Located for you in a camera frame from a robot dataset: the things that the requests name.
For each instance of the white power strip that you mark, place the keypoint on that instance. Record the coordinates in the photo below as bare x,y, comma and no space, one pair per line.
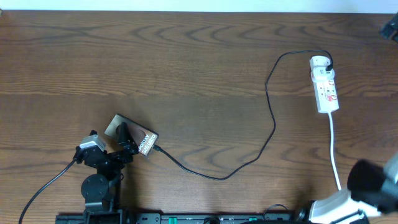
325,90

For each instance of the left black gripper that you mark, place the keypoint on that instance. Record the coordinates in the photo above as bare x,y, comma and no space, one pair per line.
129,152

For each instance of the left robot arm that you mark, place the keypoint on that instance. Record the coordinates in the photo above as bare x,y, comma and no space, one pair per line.
102,190

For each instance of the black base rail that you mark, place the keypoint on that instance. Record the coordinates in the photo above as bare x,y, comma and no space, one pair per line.
156,218

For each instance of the white USB charger plug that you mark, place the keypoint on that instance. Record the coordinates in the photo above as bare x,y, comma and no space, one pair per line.
319,61

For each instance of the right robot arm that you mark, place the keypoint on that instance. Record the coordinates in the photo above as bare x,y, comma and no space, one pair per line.
371,189

